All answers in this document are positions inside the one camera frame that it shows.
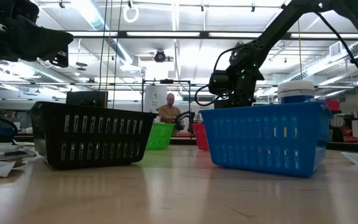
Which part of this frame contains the blue plastic basket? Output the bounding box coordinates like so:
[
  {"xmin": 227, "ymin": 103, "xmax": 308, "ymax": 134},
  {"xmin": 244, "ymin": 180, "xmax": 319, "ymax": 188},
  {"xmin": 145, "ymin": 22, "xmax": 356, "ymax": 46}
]
[{"xmin": 200, "ymin": 101, "xmax": 334, "ymax": 179}]

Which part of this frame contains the disinfectant wipes canister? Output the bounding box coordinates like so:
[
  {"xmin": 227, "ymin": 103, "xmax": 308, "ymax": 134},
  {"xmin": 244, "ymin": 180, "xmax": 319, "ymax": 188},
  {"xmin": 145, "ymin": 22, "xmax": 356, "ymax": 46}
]
[{"xmin": 277, "ymin": 80, "xmax": 316, "ymax": 105}]

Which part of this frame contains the LED light bar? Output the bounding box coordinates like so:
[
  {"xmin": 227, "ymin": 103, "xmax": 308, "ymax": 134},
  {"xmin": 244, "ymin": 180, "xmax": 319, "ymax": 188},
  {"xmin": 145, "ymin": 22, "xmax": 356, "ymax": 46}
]
[
  {"xmin": 126, "ymin": 31, "xmax": 201, "ymax": 37},
  {"xmin": 73, "ymin": 31, "xmax": 118, "ymax": 37},
  {"xmin": 290, "ymin": 32, "xmax": 358, "ymax": 39},
  {"xmin": 208, "ymin": 32, "xmax": 262, "ymax": 38}
]

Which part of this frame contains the red plastic basket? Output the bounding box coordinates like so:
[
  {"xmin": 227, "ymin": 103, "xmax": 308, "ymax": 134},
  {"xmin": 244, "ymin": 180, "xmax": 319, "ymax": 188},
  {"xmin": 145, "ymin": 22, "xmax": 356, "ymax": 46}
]
[{"xmin": 192, "ymin": 123, "xmax": 210, "ymax": 152}]

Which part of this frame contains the person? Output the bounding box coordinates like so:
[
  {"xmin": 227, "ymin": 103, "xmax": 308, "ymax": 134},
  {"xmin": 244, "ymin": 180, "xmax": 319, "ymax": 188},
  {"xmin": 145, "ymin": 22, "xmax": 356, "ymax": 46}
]
[{"xmin": 157, "ymin": 92, "xmax": 182, "ymax": 124}]

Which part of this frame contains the red storage bin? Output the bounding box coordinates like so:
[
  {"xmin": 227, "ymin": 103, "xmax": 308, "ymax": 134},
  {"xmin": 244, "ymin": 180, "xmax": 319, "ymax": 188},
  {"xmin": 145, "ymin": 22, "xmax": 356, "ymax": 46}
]
[{"xmin": 317, "ymin": 99, "xmax": 342, "ymax": 114}]

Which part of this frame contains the white poster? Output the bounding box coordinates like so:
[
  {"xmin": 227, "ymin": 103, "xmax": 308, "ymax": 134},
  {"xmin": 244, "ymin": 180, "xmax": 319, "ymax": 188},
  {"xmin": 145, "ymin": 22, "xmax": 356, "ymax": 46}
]
[{"xmin": 144, "ymin": 85, "xmax": 168, "ymax": 114}]

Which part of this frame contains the green plastic basket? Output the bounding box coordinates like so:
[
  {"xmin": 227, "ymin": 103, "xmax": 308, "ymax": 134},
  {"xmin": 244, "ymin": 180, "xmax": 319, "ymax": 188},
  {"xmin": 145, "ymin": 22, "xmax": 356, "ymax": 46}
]
[{"xmin": 145, "ymin": 122, "xmax": 176, "ymax": 151}]

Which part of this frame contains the black plastic basket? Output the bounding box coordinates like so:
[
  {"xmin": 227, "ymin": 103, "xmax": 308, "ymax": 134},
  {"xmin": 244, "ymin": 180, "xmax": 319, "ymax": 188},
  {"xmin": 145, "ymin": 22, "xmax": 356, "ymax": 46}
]
[{"xmin": 29, "ymin": 101, "xmax": 158, "ymax": 170}]

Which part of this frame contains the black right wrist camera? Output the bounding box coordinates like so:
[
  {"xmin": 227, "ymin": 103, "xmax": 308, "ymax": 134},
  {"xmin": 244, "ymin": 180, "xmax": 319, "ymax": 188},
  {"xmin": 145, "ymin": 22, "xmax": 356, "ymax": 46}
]
[{"xmin": 209, "ymin": 70, "xmax": 229, "ymax": 96}]

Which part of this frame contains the black aluminium table frame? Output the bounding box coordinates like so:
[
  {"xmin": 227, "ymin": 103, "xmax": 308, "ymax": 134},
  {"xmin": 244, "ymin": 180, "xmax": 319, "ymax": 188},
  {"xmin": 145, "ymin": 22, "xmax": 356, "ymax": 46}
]
[{"xmin": 0, "ymin": 29, "xmax": 358, "ymax": 155}]

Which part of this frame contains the background black rig frame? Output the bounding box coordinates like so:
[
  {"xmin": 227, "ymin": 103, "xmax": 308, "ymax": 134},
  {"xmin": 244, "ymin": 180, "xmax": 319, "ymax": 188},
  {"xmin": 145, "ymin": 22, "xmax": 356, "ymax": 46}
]
[{"xmin": 140, "ymin": 78, "xmax": 192, "ymax": 125}]

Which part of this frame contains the white cable ring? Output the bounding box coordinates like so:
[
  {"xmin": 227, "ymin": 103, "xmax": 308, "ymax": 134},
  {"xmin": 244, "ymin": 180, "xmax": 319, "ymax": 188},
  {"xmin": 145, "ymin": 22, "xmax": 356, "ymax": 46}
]
[{"xmin": 122, "ymin": 5, "xmax": 140, "ymax": 24}]

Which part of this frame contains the black overhead camera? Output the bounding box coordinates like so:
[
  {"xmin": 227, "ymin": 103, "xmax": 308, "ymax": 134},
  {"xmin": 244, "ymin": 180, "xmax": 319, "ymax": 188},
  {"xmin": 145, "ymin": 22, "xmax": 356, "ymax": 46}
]
[{"xmin": 153, "ymin": 49, "xmax": 167, "ymax": 63}]

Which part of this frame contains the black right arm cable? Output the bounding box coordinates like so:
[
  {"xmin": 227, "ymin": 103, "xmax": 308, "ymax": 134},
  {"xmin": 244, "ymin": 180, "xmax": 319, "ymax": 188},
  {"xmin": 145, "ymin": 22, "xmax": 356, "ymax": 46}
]
[{"xmin": 314, "ymin": 11, "xmax": 358, "ymax": 94}]

